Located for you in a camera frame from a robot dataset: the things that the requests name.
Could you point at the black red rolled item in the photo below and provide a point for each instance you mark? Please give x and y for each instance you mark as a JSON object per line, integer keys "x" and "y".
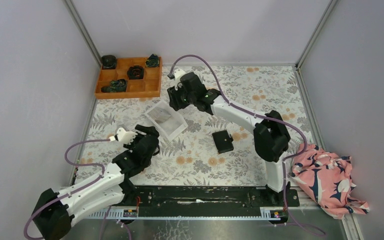
{"x": 135, "y": 72}

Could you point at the slotted white cable duct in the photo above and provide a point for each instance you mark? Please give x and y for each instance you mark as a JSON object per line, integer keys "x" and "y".
{"x": 196, "y": 213}

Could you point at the black metal base rail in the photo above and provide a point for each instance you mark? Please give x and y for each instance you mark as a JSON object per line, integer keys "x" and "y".
{"x": 149, "y": 196}

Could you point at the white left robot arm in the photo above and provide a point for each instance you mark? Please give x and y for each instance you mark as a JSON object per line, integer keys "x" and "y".
{"x": 56, "y": 212}

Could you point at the pink patterned cloth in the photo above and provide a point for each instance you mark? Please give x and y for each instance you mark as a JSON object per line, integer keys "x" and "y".
{"x": 326, "y": 178}

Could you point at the floral paper table mat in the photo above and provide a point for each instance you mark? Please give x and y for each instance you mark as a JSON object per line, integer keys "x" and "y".
{"x": 192, "y": 158}

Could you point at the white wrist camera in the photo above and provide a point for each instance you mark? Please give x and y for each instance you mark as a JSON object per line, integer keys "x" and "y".
{"x": 124, "y": 137}
{"x": 176, "y": 75}

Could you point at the dark rolled item outside tray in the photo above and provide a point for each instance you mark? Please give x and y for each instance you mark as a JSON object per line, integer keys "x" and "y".
{"x": 109, "y": 62}

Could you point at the white plastic card box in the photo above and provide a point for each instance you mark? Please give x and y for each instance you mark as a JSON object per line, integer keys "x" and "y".
{"x": 168, "y": 122}

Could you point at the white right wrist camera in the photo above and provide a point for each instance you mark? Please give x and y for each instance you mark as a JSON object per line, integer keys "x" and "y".
{"x": 176, "y": 75}

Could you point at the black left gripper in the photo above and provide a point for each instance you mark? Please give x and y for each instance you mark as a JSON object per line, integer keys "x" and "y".
{"x": 150, "y": 130}

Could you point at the dark green rolled item front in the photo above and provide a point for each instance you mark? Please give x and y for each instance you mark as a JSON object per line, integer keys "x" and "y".
{"x": 115, "y": 86}

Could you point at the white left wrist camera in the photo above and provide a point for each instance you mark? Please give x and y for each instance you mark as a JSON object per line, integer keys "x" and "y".
{"x": 124, "y": 137}

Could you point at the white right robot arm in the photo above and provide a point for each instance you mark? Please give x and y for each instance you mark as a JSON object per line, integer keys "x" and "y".
{"x": 270, "y": 135}

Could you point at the orange compartment tray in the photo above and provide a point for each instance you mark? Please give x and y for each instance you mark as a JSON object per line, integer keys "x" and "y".
{"x": 148, "y": 87}

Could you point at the dark green rolled item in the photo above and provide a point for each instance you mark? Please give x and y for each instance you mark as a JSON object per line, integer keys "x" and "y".
{"x": 115, "y": 86}
{"x": 153, "y": 61}

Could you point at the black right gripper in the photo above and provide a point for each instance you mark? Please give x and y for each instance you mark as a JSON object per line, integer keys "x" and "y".
{"x": 174, "y": 97}

